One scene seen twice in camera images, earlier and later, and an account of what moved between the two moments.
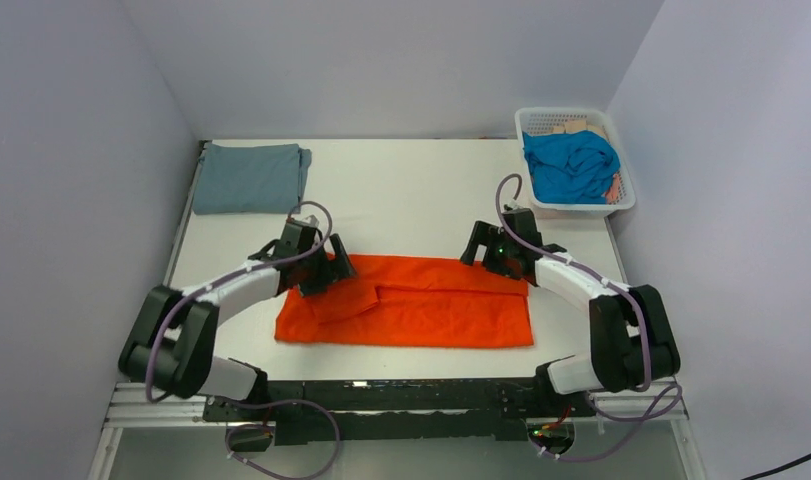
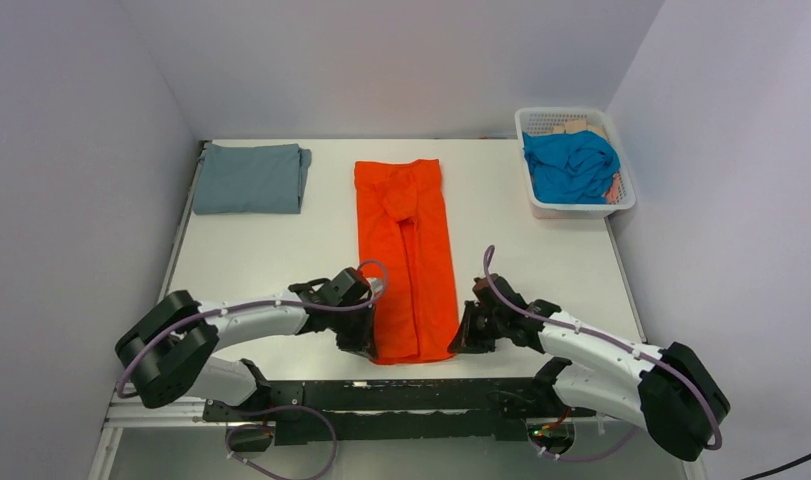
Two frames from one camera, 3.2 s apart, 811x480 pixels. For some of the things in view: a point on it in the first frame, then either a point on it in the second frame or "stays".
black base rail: [305, 411] stays
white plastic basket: [574, 163] stays
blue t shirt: [570, 167] stays
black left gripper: [318, 266] → [357, 332]
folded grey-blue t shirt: [267, 179] stays
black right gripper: [487, 245] → [472, 327]
